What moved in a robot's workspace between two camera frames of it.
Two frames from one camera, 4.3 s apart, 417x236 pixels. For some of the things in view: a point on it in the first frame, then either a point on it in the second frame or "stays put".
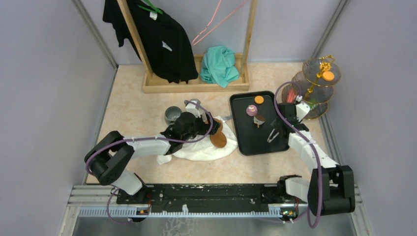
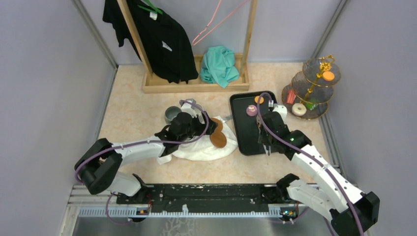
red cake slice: (291, 96) stays put
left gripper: (204, 127) stays put
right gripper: (275, 124) to (262, 139)
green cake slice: (312, 106) stays put
